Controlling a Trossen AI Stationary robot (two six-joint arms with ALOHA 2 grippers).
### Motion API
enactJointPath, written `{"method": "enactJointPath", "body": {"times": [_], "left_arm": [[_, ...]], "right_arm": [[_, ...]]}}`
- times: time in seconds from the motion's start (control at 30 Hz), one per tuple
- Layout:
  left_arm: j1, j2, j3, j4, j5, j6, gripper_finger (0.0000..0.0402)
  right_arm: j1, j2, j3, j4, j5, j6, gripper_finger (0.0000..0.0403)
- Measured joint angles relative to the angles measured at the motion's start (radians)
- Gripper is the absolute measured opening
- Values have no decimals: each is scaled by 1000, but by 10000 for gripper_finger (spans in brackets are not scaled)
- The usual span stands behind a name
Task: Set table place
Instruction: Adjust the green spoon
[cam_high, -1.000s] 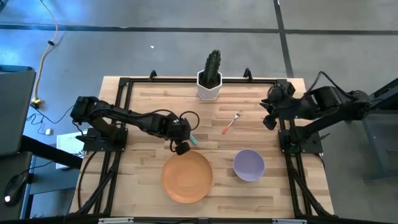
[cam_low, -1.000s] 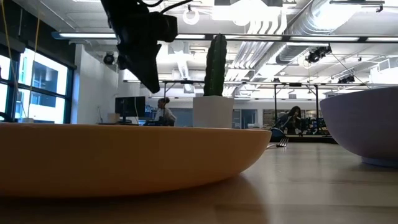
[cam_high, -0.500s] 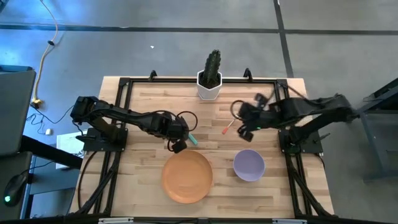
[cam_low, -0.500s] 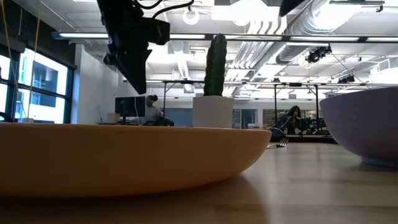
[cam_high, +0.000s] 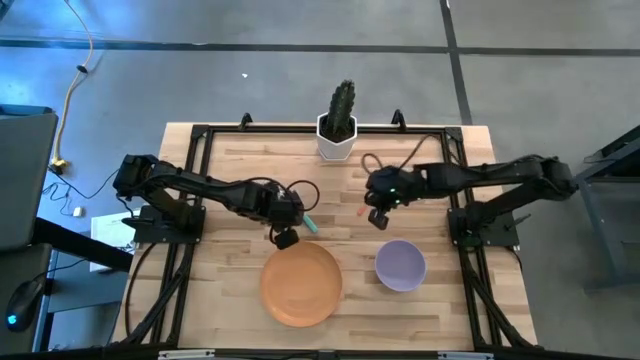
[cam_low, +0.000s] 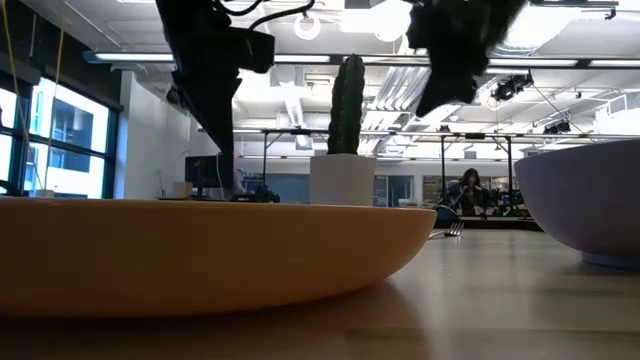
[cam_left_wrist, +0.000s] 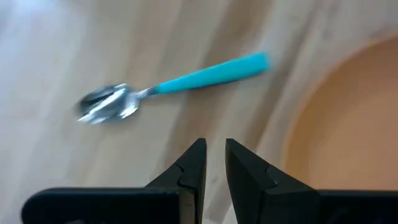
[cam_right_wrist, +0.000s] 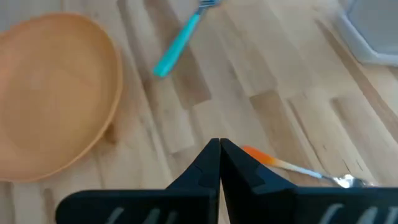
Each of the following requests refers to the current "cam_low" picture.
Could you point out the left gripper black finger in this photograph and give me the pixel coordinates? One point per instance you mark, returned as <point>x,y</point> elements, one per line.
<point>222,135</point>

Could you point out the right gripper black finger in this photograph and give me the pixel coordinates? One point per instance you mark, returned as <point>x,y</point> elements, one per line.
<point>440,95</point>

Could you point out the orange plate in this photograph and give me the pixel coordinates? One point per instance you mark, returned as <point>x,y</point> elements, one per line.
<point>200,255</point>

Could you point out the lavender bowl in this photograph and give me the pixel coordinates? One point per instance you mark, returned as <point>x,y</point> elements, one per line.
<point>585,200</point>

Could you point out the black computer monitor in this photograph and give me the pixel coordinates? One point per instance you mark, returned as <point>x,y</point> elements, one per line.
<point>202,172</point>

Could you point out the cardboard box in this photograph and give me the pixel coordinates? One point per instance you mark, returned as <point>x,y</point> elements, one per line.
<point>182,190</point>

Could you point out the long ceiling light strip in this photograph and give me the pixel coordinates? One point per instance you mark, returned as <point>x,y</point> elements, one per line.
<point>135,57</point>

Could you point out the black ceiling spotlight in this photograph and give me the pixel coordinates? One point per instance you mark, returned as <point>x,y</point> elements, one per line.
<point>510,87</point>

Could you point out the green cactus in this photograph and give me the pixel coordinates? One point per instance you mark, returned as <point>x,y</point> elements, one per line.
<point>346,105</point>

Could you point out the person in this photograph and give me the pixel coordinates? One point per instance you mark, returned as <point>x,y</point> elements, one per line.
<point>470,192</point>

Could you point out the blue chair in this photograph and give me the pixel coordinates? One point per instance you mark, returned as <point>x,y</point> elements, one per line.
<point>445,216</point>

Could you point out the white square plant pot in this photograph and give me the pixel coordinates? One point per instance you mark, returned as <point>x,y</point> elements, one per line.
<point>342,180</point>

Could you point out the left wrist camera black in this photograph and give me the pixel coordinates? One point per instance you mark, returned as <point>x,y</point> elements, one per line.
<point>261,50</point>

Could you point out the black metal background frame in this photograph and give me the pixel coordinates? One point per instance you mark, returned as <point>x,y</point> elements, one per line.
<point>442,165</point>

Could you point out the black window frame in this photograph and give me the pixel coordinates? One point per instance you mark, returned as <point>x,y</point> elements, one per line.
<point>112,150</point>

